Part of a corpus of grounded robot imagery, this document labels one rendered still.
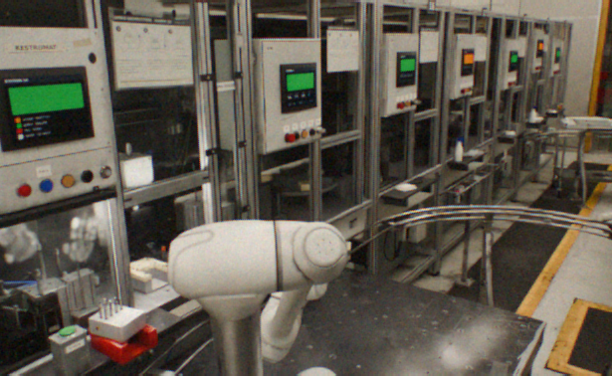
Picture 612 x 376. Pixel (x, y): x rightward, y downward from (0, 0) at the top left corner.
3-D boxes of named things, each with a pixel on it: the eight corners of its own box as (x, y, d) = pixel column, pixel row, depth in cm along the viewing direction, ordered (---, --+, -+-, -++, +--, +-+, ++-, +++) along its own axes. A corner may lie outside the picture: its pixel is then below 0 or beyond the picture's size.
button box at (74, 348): (66, 381, 138) (59, 342, 134) (50, 371, 142) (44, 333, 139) (93, 366, 144) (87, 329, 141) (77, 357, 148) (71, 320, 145)
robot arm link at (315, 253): (337, 225, 105) (272, 229, 104) (353, 207, 88) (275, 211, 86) (343, 289, 102) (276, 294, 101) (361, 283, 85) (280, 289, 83)
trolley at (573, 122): (554, 199, 596) (564, 116, 571) (548, 187, 648) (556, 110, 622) (641, 205, 570) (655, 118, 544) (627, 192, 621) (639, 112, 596)
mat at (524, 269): (510, 353, 302) (510, 352, 302) (417, 324, 335) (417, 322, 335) (618, 164, 758) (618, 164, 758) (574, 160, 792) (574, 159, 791)
